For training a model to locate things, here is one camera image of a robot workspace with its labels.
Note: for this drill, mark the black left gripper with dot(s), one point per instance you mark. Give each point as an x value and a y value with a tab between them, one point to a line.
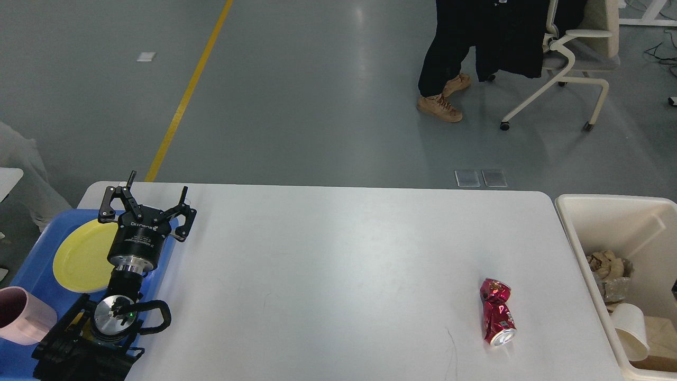
138	244

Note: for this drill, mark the yellow plastic plate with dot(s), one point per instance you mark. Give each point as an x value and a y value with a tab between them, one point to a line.
81	261

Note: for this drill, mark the pink mug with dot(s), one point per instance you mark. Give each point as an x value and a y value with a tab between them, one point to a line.
25	319

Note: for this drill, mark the red snack wrapper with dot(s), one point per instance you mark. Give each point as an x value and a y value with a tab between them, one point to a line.
499	326

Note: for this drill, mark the brown paper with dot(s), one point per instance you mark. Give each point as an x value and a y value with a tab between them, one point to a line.
606	265

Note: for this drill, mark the aluminium foil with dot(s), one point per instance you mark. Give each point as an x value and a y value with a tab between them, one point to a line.
614	289

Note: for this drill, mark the white paper cup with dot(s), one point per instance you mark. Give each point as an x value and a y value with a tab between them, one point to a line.
629	322

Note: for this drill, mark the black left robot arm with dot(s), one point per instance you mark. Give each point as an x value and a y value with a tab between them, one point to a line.
94	340

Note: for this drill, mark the blue plastic tray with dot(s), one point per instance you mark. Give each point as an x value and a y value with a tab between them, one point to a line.
36	276

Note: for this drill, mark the white side table left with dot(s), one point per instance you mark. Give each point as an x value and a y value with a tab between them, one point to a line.
10	176

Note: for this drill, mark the person in white trousers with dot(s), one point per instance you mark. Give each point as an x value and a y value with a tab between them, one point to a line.
33	189

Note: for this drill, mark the floor outlet plates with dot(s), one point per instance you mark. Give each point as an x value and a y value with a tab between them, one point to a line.
486	177

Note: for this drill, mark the person in black trousers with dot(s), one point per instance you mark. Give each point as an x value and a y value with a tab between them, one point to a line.
440	76

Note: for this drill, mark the black jacket on chair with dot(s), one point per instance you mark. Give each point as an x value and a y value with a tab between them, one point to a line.
509	37

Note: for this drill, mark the white office chair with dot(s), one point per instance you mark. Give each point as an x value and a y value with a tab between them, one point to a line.
573	55

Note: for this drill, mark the white plastic bin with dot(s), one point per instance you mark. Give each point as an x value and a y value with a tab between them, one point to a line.
641	230

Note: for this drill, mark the white desk leg background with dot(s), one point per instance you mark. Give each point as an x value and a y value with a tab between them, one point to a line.
646	13

